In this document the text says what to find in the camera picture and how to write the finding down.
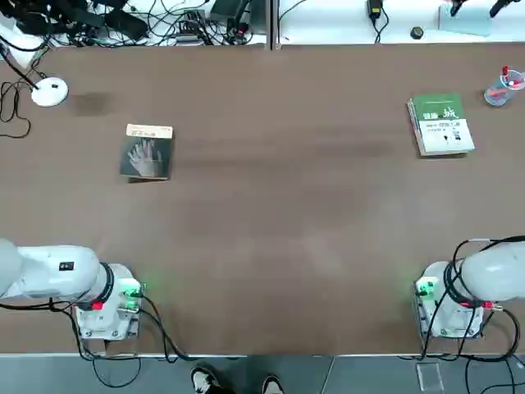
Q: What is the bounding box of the dark book with hands print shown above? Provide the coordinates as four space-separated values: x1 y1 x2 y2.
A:
119 123 174 182

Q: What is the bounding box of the green and white book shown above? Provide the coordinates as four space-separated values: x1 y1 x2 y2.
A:
411 93 476 155

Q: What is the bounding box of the circuit board with red light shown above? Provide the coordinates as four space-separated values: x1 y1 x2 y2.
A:
229 22 251 42

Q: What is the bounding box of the black device box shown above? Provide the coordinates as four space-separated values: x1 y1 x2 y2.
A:
211 0 252 24

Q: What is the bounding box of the person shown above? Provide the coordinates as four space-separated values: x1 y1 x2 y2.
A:
190 366 285 394

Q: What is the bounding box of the black power brick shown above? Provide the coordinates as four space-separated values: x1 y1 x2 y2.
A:
104 8 149 40

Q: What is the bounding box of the metal floor plate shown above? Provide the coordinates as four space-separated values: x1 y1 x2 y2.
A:
416 363 445 391

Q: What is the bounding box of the clear plastic pen cup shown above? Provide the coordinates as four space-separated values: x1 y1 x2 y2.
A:
484 69 525 107

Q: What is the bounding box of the grey metal post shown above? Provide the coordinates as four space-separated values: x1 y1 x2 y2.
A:
265 0 283 51

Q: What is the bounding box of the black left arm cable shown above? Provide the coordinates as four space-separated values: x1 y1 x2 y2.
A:
0 293 189 389

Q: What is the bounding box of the black lamp cable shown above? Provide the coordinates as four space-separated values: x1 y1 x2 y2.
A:
0 80 32 139

